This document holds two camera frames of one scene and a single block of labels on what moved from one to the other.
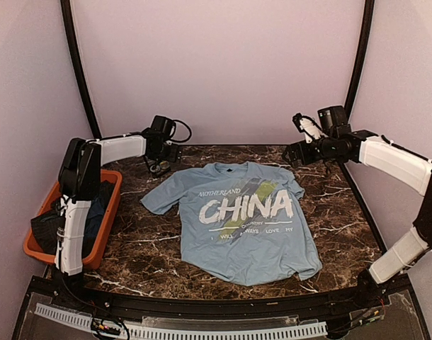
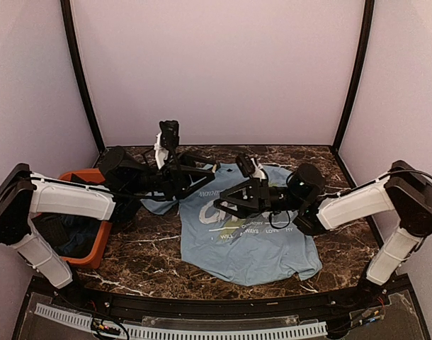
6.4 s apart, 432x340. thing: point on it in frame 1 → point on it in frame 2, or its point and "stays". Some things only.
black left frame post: [72, 37] stays
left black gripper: [173, 155] → [175, 176]
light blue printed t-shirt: [239, 222] stays
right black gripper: [307, 158] → [260, 199]
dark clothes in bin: [47, 225] stays
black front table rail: [374, 290] stays
